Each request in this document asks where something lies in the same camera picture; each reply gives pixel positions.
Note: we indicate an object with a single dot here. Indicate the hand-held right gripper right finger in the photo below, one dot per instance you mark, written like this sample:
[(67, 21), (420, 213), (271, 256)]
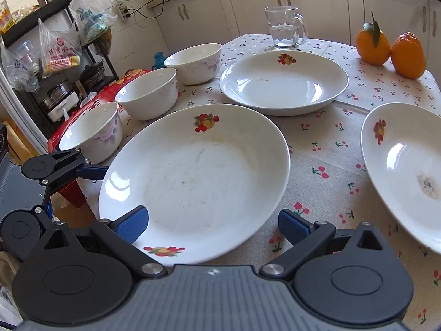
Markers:
[(293, 226)]

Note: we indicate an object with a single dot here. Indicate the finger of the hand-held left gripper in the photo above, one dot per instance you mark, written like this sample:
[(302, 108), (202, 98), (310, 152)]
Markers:
[(49, 207), (93, 172)]

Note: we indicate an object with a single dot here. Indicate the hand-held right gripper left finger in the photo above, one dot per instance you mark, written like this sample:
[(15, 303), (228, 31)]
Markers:
[(132, 226)]

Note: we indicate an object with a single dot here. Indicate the white bowl with pink flowers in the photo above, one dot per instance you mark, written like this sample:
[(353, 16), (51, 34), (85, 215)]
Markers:
[(93, 134), (193, 65), (148, 93)]

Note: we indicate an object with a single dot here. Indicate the white plate with fruit print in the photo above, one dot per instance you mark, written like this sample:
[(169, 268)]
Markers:
[(206, 179), (282, 86), (406, 165)]

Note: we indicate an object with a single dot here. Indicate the white electric cooker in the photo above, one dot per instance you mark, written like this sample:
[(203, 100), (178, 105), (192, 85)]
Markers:
[(63, 108)]

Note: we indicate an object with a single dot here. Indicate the red printed cardboard box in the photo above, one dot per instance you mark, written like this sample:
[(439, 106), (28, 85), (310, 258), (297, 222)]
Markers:
[(103, 93)]

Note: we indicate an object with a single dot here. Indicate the cherry print tablecloth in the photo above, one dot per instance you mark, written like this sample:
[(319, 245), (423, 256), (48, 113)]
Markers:
[(327, 151)]

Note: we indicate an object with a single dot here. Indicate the steel pot with lid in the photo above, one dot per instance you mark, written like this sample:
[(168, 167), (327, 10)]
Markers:
[(55, 94)]

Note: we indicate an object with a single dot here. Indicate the black cooking pan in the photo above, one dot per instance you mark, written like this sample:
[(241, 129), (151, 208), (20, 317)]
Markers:
[(92, 74)]

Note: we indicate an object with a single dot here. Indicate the clear plastic bag blue print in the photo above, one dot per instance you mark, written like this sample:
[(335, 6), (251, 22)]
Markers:
[(19, 72)]

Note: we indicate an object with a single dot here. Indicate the clear plastic bag red print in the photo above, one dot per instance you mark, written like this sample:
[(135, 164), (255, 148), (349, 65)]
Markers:
[(58, 53)]

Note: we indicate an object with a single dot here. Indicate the blue thermos jug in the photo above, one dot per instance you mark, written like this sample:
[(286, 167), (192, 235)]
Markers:
[(159, 61)]

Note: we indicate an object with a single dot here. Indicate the stack of clear plastic cups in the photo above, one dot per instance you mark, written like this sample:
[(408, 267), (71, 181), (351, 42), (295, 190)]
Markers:
[(26, 53)]

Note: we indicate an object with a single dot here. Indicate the clear plastic bag green contents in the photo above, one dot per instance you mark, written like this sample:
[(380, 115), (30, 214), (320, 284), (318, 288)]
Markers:
[(93, 20)]

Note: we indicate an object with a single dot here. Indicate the black metal shelf rack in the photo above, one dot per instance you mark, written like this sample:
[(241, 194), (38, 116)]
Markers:
[(20, 29)]

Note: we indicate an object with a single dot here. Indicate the white power strip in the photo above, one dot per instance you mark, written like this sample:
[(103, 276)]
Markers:
[(123, 12)]

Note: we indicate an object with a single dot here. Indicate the yellow snack packets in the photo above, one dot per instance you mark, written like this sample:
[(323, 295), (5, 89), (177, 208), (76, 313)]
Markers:
[(10, 15)]

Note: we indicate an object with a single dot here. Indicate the clear glass mug with water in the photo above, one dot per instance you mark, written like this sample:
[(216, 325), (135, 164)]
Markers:
[(284, 34)]

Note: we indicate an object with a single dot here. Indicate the orange with green leaf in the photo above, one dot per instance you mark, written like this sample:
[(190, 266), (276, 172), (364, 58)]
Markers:
[(368, 46)]

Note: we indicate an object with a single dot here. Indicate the orange without leaf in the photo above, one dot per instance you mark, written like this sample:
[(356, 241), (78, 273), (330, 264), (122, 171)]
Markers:
[(408, 57)]

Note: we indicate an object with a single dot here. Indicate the white kitchen cabinets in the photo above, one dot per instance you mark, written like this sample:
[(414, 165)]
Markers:
[(248, 13)]

